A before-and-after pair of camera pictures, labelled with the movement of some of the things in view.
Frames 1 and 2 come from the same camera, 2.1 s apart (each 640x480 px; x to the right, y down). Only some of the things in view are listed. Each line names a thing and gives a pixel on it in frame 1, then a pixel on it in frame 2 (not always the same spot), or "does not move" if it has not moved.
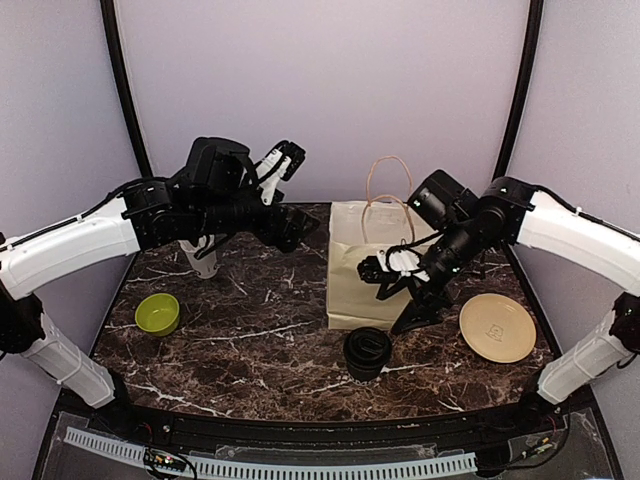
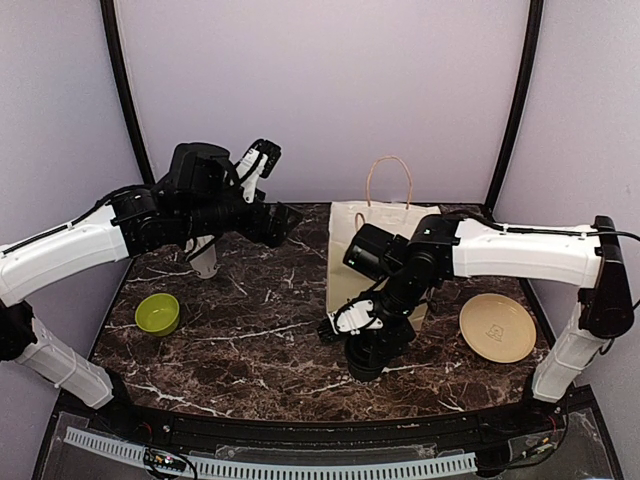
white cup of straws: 205,266 does not move
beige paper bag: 358,231 does not move
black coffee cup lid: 367,348 does not move
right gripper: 423,296 -> 398,339
